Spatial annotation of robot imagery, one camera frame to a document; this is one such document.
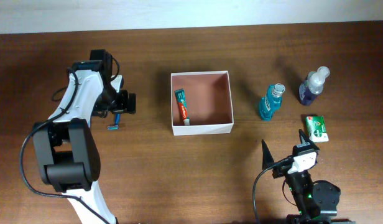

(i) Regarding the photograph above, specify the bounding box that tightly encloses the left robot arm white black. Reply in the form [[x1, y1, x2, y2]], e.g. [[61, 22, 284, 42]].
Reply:
[[26, 49, 136, 223]]

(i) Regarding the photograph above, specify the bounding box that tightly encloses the green white soap box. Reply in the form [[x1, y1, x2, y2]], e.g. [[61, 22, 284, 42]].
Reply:
[[306, 116, 329, 142]]

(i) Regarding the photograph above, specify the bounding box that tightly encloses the teal mouthwash bottle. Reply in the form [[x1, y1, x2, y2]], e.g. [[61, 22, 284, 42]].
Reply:
[[259, 83, 285, 121]]

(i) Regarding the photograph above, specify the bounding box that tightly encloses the blue disposable razor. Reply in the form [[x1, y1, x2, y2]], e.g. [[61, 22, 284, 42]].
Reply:
[[108, 114, 121, 130]]

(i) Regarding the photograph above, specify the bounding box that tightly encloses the blue foam soap bottle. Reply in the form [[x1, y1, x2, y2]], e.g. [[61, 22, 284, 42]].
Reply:
[[299, 66, 330, 106]]

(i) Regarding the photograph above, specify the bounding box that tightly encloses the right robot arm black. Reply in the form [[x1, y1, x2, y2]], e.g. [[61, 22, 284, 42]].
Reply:
[[252, 129, 353, 224]]

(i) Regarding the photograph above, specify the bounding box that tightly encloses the white pink cardboard box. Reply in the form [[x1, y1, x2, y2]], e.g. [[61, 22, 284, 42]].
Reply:
[[170, 71, 234, 136]]

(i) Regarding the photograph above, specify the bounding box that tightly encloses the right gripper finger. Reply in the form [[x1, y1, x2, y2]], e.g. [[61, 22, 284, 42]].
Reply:
[[261, 140, 274, 170], [298, 129, 310, 145]]

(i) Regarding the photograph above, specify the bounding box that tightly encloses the green red toothpaste tube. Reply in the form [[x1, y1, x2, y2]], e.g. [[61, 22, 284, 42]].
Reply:
[[175, 88, 190, 126]]

